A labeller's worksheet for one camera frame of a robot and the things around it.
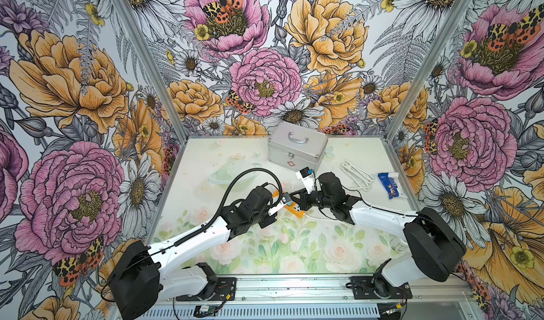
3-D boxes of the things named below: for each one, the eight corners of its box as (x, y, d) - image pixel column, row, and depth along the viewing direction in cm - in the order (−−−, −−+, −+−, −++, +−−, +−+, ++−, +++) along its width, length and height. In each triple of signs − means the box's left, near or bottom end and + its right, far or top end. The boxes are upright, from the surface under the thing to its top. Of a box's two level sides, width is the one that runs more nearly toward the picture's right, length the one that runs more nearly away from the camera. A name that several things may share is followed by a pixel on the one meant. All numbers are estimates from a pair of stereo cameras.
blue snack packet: (389, 199, 99) (392, 195, 96) (378, 176, 107) (380, 172, 105) (399, 198, 99) (402, 194, 97) (386, 175, 107) (389, 172, 105)
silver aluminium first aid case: (262, 161, 113) (260, 139, 101) (276, 141, 123) (276, 119, 111) (314, 181, 105) (319, 160, 93) (325, 158, 115) (330, 136, 103)
